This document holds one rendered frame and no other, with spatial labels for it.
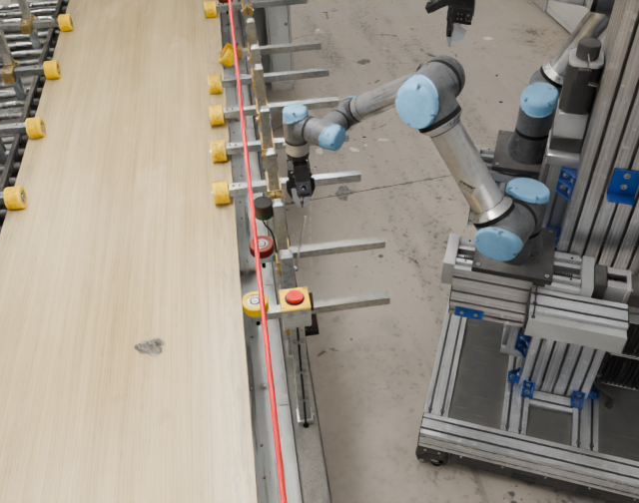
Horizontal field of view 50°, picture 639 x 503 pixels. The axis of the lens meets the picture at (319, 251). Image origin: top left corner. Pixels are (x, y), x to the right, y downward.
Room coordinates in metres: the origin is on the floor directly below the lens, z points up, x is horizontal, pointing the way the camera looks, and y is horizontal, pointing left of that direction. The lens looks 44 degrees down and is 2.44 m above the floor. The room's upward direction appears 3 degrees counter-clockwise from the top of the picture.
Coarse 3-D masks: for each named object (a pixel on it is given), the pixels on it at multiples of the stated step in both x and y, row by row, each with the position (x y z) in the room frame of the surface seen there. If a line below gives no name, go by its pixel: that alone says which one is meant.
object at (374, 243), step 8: (352, 240) 1.70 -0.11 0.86; (360, 240) 1.70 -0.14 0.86; (368, 240) 1.69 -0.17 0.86; (376, 240) 1.69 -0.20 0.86; (384, 240) 1.69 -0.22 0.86; (296, 248) 1.67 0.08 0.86; (304, 248) 1.67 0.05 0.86; (312, 248) 1.67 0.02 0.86; (320, 248) 1.67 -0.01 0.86; (328, 248) 1.66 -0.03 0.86; (336, 248) 1.67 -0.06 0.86; (344, 248) 1.67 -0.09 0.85; (352, 248) 1.67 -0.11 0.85; (360, 248) 1.67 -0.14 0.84; (368, 248) 1.68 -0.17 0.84; (376, 248) 1.68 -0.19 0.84; (272, 256) 1.64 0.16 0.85; (296, 256) 1.65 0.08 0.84; (304, 256) 1.65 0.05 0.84
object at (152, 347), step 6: (144, 342) 1.25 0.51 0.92; (150, 342) 1.25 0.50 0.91; (156, 342) 1.25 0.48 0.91; (162, 342) 1.25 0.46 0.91; (138, 348) 1.23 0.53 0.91; (144, 348) 1.24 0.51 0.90; (150, 348) 1.23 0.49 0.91; (156, 348) 1.23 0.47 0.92; (150, 354) 1.22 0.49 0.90; (156, 354) 1.21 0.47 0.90
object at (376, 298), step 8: (344, 296) 1.44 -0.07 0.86; (352, 296) 1.44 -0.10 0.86; (360, 296) 1.44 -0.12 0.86; (368, 296) 1.44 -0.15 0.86; (376, 296) 1.44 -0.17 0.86; (384, 296) 1.44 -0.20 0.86; (280, 304) 1.42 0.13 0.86; (320, 304) 1.41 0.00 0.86; (328, 304) 1.41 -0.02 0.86; (336, 304) 1.41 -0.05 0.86; (344, 304) 1.42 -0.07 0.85; (352, 304) 1.42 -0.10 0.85; (360, 304) 1.42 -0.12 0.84; (368, 304) 1.42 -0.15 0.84; (376, 304) 1.43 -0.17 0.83; (272, 312) 1.39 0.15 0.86; (280, 312) 1.39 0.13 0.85; (312, 312) 1.40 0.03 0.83; (320, 312) 1.41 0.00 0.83; (256, 320) 1.38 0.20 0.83
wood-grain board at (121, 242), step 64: (128, 0) 3.63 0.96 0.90; (192, 0) 3.59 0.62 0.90; (64, 64) 2.95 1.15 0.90; (128, 64) 2.92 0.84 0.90; (192, 64) 2.89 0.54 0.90; (64, 128) 2.41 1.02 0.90; (128, 128) 2.39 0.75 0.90; (192, 128) 2.36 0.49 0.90; (64, 192) 1.98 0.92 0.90; (128, 192) 1.97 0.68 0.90; (192, 192) 1.95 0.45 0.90; (0, 256) 1.65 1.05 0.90; (64, 256) 1.64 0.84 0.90; (128, 256) 1.62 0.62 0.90; (192, 256) 1.61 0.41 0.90; (0, 320) 1.37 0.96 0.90; (64, 320) 1.36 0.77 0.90; (128, 320) 1.35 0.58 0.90; (192, 320) 1.34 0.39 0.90; (0, 384) 1.14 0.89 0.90; (64, 384) 1.13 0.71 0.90; (128, 384) 1.12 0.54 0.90; (192, 384) 1.11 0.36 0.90; (0, 448) 0.94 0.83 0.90; (64, 448) 0.93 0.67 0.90; (128, 448) 0.92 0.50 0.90; (192, 448) 0.91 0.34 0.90
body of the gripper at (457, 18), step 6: (462, 0) 2.16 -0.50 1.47; (468, 0) 2.14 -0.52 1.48; (474, 0) 2.15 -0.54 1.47; (450, 6) 2.16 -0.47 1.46; (456, 6) 2.15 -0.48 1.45; (462, 6) 2.15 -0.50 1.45; (468, 6) 2.14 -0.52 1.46; (474, 6) 2.19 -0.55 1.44; (450, 12) 2.14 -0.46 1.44; (456, 12) 2.14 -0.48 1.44; (462, 12) 2.13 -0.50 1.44; (468, 12) 2.13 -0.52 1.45; (456, 18) 2.15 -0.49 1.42; (462, 18) 2.14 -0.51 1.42; (468, 18) 2.13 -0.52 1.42; (468, 24) 2.12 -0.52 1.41
